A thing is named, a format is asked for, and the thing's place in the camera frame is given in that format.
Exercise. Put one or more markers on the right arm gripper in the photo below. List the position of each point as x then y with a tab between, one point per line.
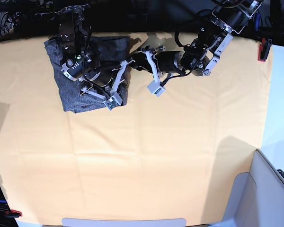
104	79

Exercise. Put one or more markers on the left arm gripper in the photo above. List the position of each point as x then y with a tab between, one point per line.
166	62

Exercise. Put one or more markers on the grey long-sleeve shirt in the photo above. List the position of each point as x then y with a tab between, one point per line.
69	91

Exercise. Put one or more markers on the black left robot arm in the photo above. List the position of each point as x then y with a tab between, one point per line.
201	55

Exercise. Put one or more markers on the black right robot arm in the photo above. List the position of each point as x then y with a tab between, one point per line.
77	42

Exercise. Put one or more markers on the yellow table cloth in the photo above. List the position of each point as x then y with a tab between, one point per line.
172	156

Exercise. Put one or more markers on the red black clamp right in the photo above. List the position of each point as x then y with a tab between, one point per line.
264	49

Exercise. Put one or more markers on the red black clamp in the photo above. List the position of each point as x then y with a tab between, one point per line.
264	49
12	214

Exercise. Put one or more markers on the grey tray edge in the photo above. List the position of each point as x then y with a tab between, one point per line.
73	222

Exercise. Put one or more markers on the red black clamp left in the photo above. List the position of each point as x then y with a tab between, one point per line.
12	214

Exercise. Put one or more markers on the white cardboard box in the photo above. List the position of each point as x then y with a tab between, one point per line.
257	197

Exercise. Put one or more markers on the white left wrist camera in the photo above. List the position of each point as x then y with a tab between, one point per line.
155	88

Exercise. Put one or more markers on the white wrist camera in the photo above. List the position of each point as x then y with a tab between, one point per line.
155	88
114	101

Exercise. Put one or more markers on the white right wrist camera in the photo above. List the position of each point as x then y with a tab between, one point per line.
114	101

